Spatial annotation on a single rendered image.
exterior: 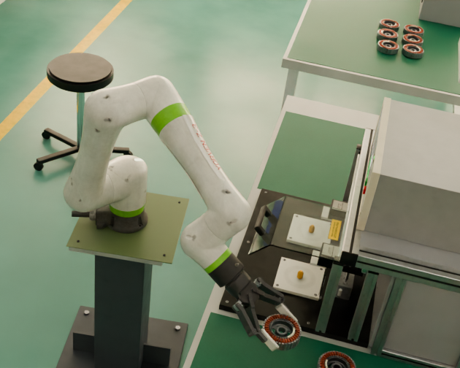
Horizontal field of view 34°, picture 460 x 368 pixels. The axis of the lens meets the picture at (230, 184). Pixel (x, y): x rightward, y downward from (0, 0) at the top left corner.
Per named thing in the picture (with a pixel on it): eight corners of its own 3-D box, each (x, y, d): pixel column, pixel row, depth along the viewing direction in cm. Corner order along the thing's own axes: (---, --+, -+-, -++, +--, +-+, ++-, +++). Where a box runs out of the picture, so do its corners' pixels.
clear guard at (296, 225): (248, 255, 216) (250, 239, 212) (265, 206, 235) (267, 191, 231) (359, 282, 212) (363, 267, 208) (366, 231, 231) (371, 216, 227)
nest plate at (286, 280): (272, 289, 239) (272, 286, 238) (281, 259, 251) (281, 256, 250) (317, 301, 237) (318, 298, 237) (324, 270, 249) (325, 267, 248)
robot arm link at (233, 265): (221, 264, 204) (238, 246, 211) (199, 280, 212) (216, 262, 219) (236, 280, 204) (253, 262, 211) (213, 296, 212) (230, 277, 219)
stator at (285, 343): (253, 339, 211) (255, 330, 209) (271, 315, 219) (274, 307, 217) (288, 358, 207) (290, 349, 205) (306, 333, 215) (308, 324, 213)
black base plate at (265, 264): (218, 309, 233) (219, 304, 231) (261, 192, 283) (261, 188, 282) (366, 348, 226) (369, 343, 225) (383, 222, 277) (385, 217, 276)
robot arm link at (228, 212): (173, 142, 223) (151, 139, 213) (199, 117, 218) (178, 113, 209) (236, 240, 211) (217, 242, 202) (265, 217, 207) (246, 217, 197)
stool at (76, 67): (17, 166, 402) (11, 74, 368) (56, 121, 441) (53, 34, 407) (112, 190, 395) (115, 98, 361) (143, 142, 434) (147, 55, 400)
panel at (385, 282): (368, 345, 224) (392, 274, 207) (384, 215, 277) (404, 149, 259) (372, 347, 224) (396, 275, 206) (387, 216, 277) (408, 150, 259)
